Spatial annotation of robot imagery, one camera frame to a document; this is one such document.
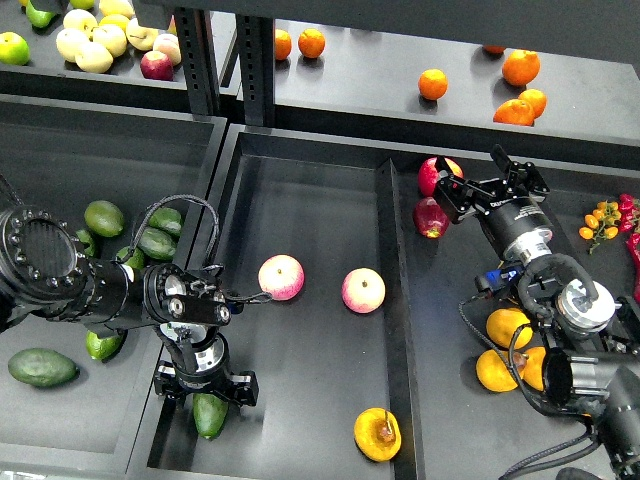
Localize black left tray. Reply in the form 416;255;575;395
1;95;227;479

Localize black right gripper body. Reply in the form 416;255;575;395
434;172;552;250

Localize pale yellow pear front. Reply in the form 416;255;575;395
75;42;114;74

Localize orange front right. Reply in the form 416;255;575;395
493;99;535;126

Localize black shelf post right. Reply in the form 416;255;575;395
235;14;275;127

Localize red chili peppers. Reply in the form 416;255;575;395
619;193;640;303

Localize pink apple left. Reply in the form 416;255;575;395
258;254;305;301

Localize green avocado far left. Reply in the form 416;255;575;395
76;229;99;257

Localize large orange shelf right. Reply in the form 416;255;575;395
502;49;541;87

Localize large dark avocado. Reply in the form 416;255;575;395
8;348;79;388

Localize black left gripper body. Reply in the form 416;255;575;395
153;344;259;406

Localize green avocado top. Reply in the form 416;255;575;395
84;200;125;238

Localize green avocado upper right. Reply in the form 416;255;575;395
148;207;183;237

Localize orange half hidden left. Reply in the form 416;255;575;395
274;29;292;61

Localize pale yellow pear centre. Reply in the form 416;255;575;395
92;24;128;58

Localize green avocado middle right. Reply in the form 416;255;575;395
138;227;177;261

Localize orange shelf centre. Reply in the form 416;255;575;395
418;69;448;101

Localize black shelf post left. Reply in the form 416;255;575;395
174;7;221;116

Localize yellow lemon fruit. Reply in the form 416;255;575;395
99;13;130;32

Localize pink apple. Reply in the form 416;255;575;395
341;268;386;314
258;254;305;301

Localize yellow pear round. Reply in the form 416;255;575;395
486;308;533;349

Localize yellow pear lower middle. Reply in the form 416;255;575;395
523;346;546;392

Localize orange on shelf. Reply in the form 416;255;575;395
298;28;326;59

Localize orange hidden at back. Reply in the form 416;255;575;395
482;45;506;55

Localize red apple on shelf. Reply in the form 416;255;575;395
140;50;174;81

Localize light green avocado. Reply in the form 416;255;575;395
85;331;125;361

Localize dark green avocado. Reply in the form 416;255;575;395
192;393;229;439

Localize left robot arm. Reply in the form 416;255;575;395
1;180;271;406

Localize yellow pear lower left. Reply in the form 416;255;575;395
475;350;518;393

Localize orange small right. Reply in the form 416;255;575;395
518;89;547;118

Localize orange cherry tomato bunch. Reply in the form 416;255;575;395
578;201;621;254

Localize pale yellow pear right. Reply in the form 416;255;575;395
125;18;160;52

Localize green avocado centre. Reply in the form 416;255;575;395
116;246;146;269

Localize pale peach fruit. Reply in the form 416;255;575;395
153;33;182;66

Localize dark red apple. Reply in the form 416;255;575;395
413;197;449;239

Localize black shelf post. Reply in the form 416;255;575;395
235;14;275;127
174;7;221;116

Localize bright red apple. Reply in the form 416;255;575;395
417;157;464;197

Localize yellow pear with stem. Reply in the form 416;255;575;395
353;407;402;462

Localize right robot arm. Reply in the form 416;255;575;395
435;145;639;479

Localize pink apple right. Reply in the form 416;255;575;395
341;268;386;314

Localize black tray divider centre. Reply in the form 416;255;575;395
375;160;425;479

